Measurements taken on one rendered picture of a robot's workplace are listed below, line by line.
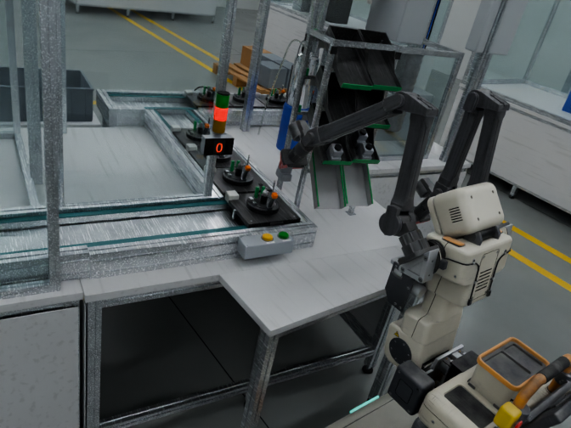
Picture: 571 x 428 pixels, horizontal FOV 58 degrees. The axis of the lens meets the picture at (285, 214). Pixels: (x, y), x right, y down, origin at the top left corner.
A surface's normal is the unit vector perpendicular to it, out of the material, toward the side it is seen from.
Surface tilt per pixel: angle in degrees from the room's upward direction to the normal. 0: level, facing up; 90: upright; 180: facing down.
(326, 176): 45
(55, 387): 90
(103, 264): 90
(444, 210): 90
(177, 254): 90
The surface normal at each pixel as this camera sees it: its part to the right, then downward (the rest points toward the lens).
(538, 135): -0.78, 0.16
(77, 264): 0.47, 0.50
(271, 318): 0.18, -0.86
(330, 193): 0.36, -0.25
